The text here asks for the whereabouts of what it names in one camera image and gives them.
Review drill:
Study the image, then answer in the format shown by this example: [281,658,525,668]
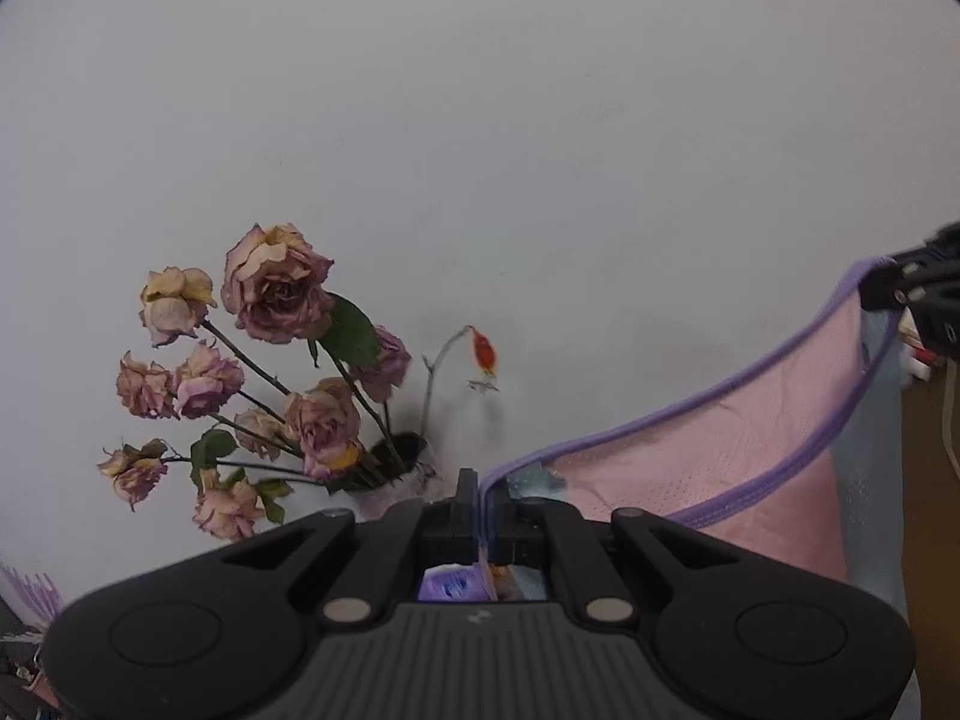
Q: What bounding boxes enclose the pink blue mesh garment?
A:
[480,255,908,607]

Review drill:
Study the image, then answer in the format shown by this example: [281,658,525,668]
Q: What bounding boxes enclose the dried pink rose bouquet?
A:
[97,223,413,541]

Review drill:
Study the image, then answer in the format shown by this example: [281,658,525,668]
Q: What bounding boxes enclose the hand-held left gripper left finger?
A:
[221,469,479,629]

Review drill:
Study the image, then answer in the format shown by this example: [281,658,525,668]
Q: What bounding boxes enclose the purple tissue pack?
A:
[418,562,496,602]

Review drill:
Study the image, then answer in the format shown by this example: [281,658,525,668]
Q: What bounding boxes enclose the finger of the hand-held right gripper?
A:
[860,240,960,314]
[904,281,960,361]

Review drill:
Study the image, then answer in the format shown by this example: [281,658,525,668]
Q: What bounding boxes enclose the purple striped cloth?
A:
[0,561,65,632]

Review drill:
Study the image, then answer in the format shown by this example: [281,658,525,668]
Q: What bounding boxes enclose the white purple vase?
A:
[326,431,452,522]

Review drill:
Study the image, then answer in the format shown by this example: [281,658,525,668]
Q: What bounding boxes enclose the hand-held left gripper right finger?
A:
[484,484,743,629]

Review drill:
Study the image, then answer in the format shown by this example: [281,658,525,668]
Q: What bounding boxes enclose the dark object with pink strap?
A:
[0,604,59,712]

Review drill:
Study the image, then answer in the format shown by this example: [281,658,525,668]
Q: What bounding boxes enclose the dried stem with red bud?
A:
[420,325,501,458]

